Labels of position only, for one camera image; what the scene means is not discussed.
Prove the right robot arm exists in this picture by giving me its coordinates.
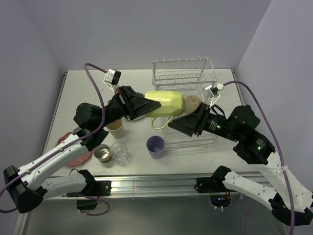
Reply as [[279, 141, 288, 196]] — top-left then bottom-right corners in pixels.
[[168, 103, 313, 226]]

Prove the pink speckled plate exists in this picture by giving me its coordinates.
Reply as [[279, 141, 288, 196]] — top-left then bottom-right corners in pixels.
[[56, 131, 95, 168]]

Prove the floral ceramic bowl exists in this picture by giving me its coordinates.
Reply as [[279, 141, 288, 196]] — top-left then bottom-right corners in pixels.
[[184, 95, 201, 114]]

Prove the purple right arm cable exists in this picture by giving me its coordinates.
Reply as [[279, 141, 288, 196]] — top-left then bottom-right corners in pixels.
[[221, 81, 296, 235]]

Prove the white wire dish rack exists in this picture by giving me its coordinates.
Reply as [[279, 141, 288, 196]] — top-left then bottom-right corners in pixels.
[[152, 57, 217, 150]]

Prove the clear glass tumbler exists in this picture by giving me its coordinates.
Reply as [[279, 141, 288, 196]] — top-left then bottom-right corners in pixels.
[[110, 142, 129, 166]]

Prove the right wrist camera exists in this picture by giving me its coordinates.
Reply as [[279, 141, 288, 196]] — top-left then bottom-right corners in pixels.
[[205, 83, 224, 108]]

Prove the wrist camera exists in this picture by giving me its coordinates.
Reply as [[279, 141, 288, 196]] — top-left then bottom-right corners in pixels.
[[205, 83, 224, 108], [103, 69, 121, 92]]

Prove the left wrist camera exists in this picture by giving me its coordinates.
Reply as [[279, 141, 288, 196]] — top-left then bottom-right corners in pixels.
[[103, 69, 121, 92]]

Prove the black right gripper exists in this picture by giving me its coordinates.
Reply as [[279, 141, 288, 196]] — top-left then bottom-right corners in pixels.
[[166, 100, 239, 141]]

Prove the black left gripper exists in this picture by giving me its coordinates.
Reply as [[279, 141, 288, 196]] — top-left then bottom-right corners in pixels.
[[97, 85, 161, 128]]

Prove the metal tin cup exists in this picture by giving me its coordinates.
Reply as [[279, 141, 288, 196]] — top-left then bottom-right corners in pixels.
[[93, 144, 112, 163]]

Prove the purple plastic cup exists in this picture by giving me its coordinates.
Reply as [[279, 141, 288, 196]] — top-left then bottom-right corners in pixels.
[[146, 136, 165, 159]]

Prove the yellow-green faceted mug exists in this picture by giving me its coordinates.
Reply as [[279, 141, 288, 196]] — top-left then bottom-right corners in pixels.
[[145, 91, 184, 130]]

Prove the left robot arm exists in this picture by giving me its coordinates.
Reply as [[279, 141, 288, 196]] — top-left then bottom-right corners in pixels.
[[3, 86, 161, 213]]

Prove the aluminium table edge rail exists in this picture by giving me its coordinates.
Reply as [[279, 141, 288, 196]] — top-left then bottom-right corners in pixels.
[[46, 172, 269, 199]]

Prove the beige plastic cup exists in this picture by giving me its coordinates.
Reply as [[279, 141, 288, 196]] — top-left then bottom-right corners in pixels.
[[107, 119, 124, 139]]

